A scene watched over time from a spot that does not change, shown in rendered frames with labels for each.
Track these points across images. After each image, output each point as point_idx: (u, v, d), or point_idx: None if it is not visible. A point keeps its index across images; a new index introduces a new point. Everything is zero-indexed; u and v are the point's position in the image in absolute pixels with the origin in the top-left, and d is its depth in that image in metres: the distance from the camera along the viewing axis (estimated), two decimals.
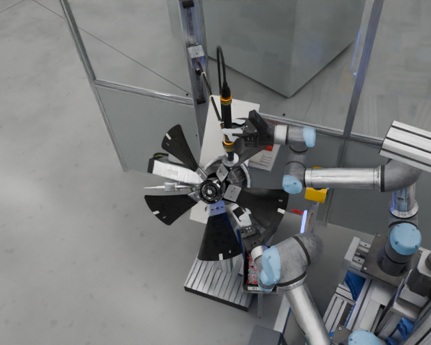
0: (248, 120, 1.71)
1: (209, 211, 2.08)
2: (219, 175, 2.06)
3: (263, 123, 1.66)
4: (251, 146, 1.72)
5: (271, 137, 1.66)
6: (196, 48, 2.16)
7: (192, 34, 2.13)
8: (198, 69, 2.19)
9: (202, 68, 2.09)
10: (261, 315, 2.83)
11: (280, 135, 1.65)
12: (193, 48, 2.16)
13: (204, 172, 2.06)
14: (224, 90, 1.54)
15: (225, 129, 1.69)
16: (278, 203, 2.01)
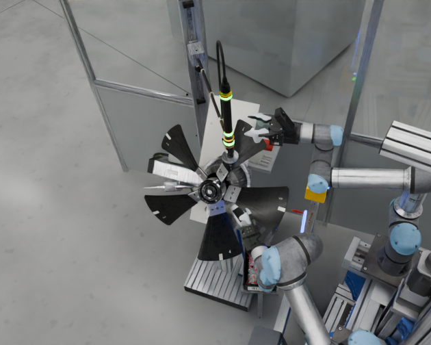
0: (274, 117, 1.68)
1: (209, 211, 2.08)
2: (219, 175, 2.06)
3: (289, 121, 1.62)
4: (276, 145, 1.69)
5: (297, 135, 1.63)
6: (195, 44, 2.15)
7: (192, 34, 2.13)
8: (197, 66, 2.17)
9: (201, 64, 2.08)
10: (261, 315, 2.83)
11: (306, 133, 1.62)
12: (192, 45, 2.15)
13: (204, 172, 2.06)
14: (224, 86, 1.52)
15: (250, 131, 1.64)
16: (278, 201, 2.00)
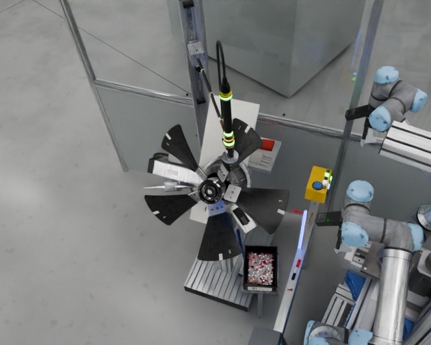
0: None
1: (191, 193, 2.09)
2: (228, 192, 2.06)
3: (362, 108, 1.72)
4: None
5: (372, 109, 1.66)
6: (195, 44, 2.15)
7: (192, 34, 2.13)
8: (197, 66, 2.17)
9: (201, 64, 2.08)
10: (261, 315, 2.83)
11: (371, 102, 1.64)
12: (192, 45, 2.15)
13: (226, 178, 2.03)
14: (224, 86, 1.52)
15: (360, 142, 1.80)
16: (226, 250, 2.13)
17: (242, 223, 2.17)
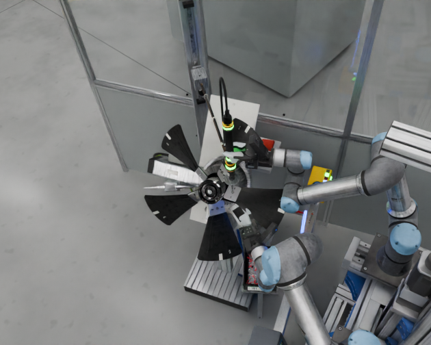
0: (249, 143, 1.82)
1: (191, 193, 2.09)
2: (228, 191, 2.06)
3: (263, 147, 1.76)
4: (251, 168, 1.83)
5: (270, 160, 1.77)
6: (198, 70, 2.27)
7: (192, 34, 2.13)
8: (200, 90, 2.29)
9: (204, 90, 2.20)
10: (261, 315, 2.83)
11: (278, 158, 1.76)
12: (196, 70, 2.27)
13: None
14: (226, 118, 1.65)
15: (227, 151, 1.80)
16: (226, 250, 2.13)
17: None
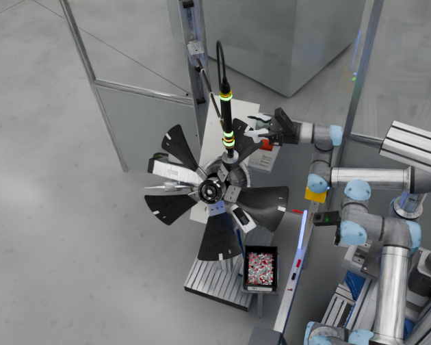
0: (274, 118, 1.68)
1: (191, 193, 2.09)
2: (228, 192, 2.07)
3: (289, 121, 1.62)
4: (276, 145, 1.69)
5: (297, 135, 1.63)
6: (195, 44, 2.15)
7: (192, 34, 2.13)
8: (197, 66, 2.17)
9: (201, 64, 2.08)
10: (261, 315, 2.83)
11: (306, 133, 1.62)
12: (192, 45, 2.15)
13: (226, 178, 2.03)
14: (224, 86, 1.52)
15: (250, 131, 1.64)
16: (226, 250, 2.13)
17: (242, 223, 2.17)
